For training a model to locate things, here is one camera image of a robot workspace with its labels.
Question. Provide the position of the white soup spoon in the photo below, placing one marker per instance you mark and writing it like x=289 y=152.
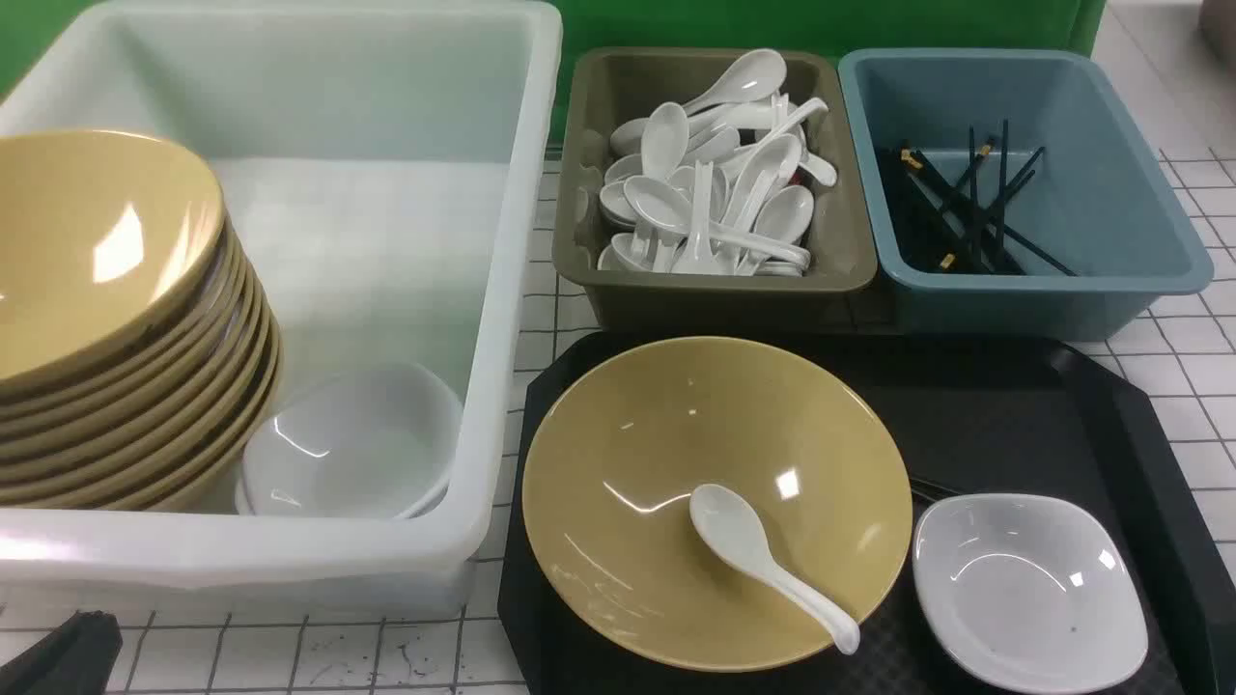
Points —
x=733 y=530

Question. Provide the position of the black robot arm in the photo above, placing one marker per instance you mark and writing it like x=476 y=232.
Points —
x=75 y=658

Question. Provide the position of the yellow noodle bowl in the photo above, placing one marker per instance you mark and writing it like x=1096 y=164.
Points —
x=612 y=466

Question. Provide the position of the black chopstick gold band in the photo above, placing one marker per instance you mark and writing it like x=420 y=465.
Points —
x=931 y=492

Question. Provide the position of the white dishes in tub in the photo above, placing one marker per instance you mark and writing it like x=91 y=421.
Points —
x=374 y=443

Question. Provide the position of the pile of white spoons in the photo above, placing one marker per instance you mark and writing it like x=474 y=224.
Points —
x=720 y=184

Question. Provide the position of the green backdrop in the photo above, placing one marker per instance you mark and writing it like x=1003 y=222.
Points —
x=821 y=24

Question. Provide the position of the olive green spoon bin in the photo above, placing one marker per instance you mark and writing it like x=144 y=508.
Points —
x=613 y=85

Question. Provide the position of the black serving tray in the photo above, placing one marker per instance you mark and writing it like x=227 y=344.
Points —
x=978 y=415

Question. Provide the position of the black chopsticks in bin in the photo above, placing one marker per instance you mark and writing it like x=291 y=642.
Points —
x=941 y=227

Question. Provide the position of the blue chopstick bin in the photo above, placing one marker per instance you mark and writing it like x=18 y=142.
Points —
x=1098 y=202

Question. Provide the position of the white square side dish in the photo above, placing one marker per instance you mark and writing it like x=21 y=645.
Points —
x=1028 y=593

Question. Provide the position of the stack of yellow bowls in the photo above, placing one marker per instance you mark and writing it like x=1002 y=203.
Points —
x=139 y=351

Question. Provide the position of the large white plastic tub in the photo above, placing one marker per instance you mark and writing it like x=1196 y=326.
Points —
x=381 y=162

